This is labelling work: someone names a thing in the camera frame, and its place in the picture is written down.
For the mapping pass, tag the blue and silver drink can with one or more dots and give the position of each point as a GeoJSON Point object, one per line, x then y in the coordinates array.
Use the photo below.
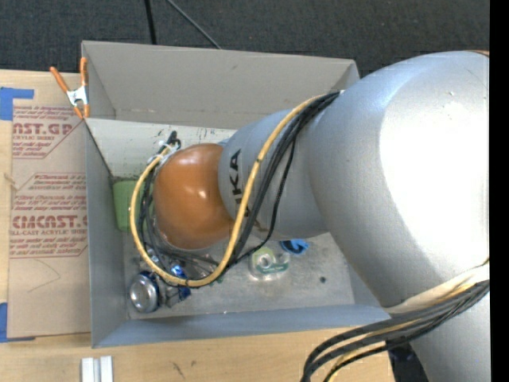
{"type": "Point", "coordinates": [143, 293]}

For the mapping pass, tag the light green cup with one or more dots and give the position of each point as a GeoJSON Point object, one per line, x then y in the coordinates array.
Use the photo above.
{"type": "Point", "coordinates": [122, 205]}

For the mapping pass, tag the clear tape dispenser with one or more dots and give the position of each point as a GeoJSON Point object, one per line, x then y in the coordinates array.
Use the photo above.
{"type": "Point", "coordinates": [267, 264]}

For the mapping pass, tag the grey metal bin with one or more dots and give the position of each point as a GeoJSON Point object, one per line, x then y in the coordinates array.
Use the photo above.
{"type": "Point", "coordinates": [278, 293]}

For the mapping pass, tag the small blue crumpled piece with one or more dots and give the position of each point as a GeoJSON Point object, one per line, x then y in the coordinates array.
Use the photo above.
{"type": "Point", "coordinates": [295, 246]}

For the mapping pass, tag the brown cardboard board, red print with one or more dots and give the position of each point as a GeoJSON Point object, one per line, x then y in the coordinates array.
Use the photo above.
{"type": "Point", "coordinates": [47, 285]}

